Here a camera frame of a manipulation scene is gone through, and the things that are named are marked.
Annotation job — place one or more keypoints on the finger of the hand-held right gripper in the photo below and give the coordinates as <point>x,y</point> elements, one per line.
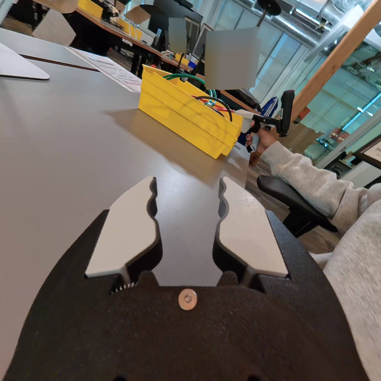
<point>245,119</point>

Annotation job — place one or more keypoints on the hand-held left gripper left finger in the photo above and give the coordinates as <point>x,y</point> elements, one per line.
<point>125,232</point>

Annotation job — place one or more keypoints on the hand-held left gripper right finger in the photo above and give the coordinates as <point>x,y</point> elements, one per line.
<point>250,235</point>

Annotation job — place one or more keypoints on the yellow plastic bin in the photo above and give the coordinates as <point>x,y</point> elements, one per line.
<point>184,119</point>

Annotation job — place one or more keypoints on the person's right forearm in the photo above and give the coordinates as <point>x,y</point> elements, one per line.
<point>312,178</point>

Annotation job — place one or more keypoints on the grey desk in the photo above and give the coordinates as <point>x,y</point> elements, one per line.
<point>59,148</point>

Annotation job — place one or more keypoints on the long wooden desk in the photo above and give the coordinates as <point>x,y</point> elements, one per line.
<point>134,38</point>

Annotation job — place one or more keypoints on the pale desk end panel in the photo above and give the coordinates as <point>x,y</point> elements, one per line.
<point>53,28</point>

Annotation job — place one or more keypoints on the person's right hand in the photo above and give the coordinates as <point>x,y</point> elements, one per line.
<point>265,140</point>

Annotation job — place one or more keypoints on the blue white striped object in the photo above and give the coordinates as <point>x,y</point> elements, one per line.
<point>271,105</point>

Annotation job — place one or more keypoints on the stack of cardboard cartons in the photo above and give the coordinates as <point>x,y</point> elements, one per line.
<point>303,140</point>

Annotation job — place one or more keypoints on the framed white sign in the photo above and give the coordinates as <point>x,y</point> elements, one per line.
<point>370,154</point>

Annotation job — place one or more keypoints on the black round lamp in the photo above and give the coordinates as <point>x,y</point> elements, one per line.
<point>268,10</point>

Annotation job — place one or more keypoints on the person's grey hoodie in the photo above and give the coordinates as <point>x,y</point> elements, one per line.
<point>357,282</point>

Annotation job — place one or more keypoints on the black monitor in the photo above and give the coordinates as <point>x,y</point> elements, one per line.
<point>169,17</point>

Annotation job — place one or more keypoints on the white paper sheet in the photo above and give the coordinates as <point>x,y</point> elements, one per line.
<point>110,68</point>

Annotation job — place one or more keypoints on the cardboard box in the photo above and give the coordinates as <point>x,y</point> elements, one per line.
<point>137,13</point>

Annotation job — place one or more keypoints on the small yellow bin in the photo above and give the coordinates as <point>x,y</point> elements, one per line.
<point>89,6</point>

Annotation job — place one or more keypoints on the white screen stand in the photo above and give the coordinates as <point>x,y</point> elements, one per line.
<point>17,64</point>

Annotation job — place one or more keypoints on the wooden post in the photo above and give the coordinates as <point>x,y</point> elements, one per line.
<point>336,56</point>

